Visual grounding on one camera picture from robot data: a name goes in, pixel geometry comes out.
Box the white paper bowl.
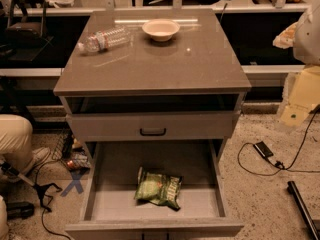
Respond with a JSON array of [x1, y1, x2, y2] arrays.
[[142, 19, 180, 42]]

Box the closed grey top drawer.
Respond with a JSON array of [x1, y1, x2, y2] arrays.
[[67, 111, 240, 142]]

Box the black drawer handle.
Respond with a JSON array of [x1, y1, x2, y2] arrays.
[[139, 128, 167, 136]]

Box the black device on floor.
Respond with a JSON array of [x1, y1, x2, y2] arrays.
[[6, 202, 34, 219]]

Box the black tripod stand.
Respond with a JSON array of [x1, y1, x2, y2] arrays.
[[0, 162, 62, 212]]

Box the white sneaker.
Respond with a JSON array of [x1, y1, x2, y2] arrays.
[[5, 147, 51, 175]]

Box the person leg beige trousers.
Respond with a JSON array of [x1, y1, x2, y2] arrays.
[[0, 114, 33, 173]]

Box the grey drawer cabinet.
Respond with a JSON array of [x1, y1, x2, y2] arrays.
[[53, 7, 253, 240]]

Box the black phone on floor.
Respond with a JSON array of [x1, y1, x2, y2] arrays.
[[253, 141, 273, 159]]

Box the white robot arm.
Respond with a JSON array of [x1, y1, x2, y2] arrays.
[[273, 0, 320, 127]]

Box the black chair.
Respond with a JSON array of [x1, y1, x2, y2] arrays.
[[0, 0, 52, 62]]

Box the clear plastic water bottle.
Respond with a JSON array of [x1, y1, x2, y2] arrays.
[[77, 26, 131, 53]]

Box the black cable on floor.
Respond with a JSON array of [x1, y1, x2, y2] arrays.
[[237, 105, 320, 177]]

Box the wire basket with items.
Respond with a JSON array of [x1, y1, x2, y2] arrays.
[[52, 131, 91, 171]]

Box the open grey middle drawer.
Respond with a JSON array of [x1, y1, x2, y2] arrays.
[[66, 140, 243, 240]]

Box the black pole on floor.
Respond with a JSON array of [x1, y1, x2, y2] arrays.
[[287, 181, 320, 240]]

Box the green jalapeno chip bag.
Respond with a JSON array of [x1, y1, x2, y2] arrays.
[[134, 167, 182, 211]]

